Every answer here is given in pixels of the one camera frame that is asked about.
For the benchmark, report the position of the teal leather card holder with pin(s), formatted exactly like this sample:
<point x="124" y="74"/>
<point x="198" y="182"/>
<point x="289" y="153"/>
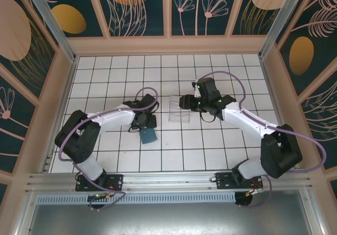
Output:
<point x="148" y="137"/>

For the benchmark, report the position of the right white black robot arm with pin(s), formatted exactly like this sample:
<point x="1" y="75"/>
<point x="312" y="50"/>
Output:
<point x="242" y="116"/>

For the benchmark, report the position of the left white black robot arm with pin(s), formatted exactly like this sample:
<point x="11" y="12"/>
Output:
<point x="110" y="116"/>

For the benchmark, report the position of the clear acrylic card stand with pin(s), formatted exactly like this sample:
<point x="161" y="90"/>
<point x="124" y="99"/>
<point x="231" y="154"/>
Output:
<point x="176" y="116"/>

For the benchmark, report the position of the grey metal sheet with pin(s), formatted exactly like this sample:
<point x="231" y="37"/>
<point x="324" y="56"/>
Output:
<point x="168" y="219"/>

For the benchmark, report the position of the aluminium mounting rail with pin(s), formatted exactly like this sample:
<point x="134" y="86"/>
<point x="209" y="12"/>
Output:
<point x="168" y="181"/>

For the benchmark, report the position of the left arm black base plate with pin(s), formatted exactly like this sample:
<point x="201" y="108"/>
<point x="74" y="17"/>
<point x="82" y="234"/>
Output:
<point x="116" y="182"/>

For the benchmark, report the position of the aluminium side rail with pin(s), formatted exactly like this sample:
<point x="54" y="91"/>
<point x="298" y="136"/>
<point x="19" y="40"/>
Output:
<point x="60" y="113"/>

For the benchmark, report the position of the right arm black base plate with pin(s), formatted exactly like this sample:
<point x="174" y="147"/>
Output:
<point x="223" y="182"/>

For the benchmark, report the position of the aluminium frame post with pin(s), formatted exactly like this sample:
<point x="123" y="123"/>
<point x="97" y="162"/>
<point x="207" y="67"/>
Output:
<point x="283" y="21"/>
<point x="52" y="21"/>

